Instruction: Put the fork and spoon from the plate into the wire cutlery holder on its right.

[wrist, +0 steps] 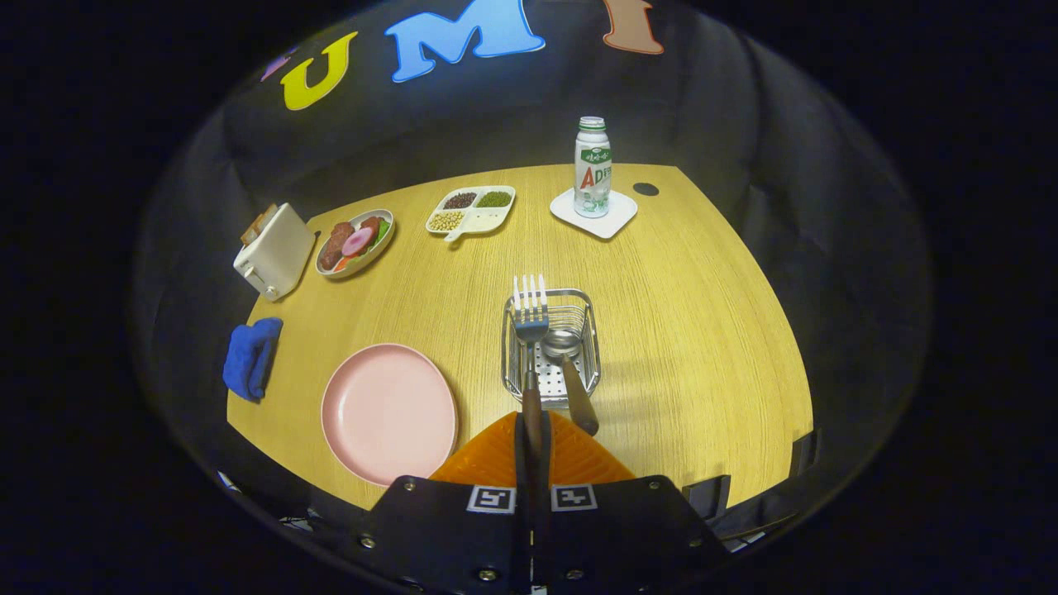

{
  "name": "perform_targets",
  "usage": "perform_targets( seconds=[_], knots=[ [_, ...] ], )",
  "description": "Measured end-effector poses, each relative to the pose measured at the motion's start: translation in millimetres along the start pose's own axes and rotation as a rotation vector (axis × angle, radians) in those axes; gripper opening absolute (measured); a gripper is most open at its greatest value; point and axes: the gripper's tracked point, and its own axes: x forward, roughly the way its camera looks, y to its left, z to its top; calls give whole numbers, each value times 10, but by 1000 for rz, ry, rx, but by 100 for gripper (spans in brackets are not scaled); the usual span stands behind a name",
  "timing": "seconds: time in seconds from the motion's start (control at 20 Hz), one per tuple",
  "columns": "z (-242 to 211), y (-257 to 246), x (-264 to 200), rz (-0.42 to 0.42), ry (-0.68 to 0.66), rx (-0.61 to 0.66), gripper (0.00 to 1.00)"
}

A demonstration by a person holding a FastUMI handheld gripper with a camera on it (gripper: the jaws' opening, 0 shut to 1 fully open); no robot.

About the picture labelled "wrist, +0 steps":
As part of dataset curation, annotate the grey plate of food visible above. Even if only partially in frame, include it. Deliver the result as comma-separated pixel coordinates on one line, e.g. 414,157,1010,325
315,208,396,279

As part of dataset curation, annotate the blue folded towel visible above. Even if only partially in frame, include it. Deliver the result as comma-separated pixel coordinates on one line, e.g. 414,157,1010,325
222,317,284,403

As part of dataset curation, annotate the metal wire basket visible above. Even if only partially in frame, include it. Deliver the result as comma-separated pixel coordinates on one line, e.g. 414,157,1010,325
501,288,602,409

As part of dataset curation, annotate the wooden-handled metal fork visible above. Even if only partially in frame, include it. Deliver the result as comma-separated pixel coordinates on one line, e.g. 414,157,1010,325
512,274,551,468

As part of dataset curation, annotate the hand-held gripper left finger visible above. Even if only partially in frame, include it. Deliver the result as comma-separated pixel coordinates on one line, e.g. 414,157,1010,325
360,411,534,595

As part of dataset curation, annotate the wooden-handled metal spoon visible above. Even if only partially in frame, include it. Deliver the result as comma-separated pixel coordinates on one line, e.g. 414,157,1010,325
541,329,600,437

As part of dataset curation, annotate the black backdrop cloth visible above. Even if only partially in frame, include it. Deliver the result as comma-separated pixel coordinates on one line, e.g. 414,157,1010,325
132,0,931,546

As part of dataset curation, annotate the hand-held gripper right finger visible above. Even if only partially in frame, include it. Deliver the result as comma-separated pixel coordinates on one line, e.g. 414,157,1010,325
536,411,732,595

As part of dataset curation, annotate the white toaster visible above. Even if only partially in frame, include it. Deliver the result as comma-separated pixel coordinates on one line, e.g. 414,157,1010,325
233,202,316,302

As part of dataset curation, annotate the white drink bottle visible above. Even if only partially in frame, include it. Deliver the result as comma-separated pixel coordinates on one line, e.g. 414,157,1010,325
574,117,612,218

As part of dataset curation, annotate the white square coaster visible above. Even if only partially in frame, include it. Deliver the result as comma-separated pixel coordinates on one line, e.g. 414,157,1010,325
550,189,639,240

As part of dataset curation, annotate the pink plate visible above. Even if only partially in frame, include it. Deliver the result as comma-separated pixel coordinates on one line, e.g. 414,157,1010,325
321,343,458,487

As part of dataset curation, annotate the brown meat piece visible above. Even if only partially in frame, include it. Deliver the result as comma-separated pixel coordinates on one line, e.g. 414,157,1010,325
319,221,355,271

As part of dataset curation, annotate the white divided dish with beans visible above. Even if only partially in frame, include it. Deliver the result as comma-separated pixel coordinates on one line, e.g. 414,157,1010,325
425,185,517,243

